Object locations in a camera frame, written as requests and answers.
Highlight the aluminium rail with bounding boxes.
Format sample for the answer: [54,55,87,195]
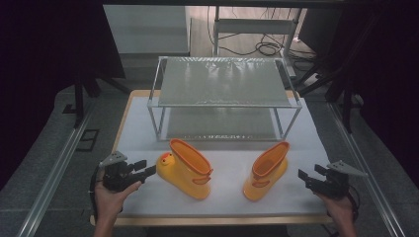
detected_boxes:
[16,98,97,237]
[327,102,406,237]

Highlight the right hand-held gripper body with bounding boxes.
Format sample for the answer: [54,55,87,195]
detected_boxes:
[315,160,369,199]

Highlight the yellow rain boot with duck face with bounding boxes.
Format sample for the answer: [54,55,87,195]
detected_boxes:
[155,138,214,200]

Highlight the grey two-tier shoe rack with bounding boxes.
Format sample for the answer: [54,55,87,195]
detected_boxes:
[146,55,303,142]

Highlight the person's left hand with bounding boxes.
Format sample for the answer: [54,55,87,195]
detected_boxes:
[94,167,142,224]

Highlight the black floor cables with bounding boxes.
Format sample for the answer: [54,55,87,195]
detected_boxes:
[207,6,317,62]

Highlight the white table mat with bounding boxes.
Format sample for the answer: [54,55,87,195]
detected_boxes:
[116,96,331,218]

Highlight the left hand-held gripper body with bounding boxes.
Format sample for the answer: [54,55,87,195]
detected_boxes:
[99,150,139,193]

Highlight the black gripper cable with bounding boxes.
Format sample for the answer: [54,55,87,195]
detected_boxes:
[345,184,361,223]
[89,164,107,221]

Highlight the person's right hand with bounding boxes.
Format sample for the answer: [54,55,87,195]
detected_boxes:
[316,192,357,230]

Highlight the black tripod stand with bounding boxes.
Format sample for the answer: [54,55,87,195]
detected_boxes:
[62,48,132,129]
[293,9,389,134]

